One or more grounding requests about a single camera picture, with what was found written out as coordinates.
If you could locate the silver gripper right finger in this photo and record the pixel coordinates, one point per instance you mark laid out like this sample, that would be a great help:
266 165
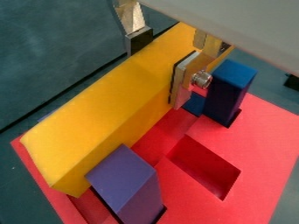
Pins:
191 71

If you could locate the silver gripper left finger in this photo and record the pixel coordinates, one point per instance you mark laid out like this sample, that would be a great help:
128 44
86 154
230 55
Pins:
138 33

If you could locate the yellow rectangular block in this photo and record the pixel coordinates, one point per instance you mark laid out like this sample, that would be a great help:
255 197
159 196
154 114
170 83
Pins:
110 114

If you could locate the red slotted board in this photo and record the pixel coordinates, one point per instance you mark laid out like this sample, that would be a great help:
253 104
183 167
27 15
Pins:
222 174

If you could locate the blue U-shaped block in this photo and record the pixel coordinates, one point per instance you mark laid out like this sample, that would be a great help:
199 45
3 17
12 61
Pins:
231 80

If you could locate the purple U-shaped block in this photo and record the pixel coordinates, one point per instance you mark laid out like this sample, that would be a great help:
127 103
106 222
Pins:
127 184

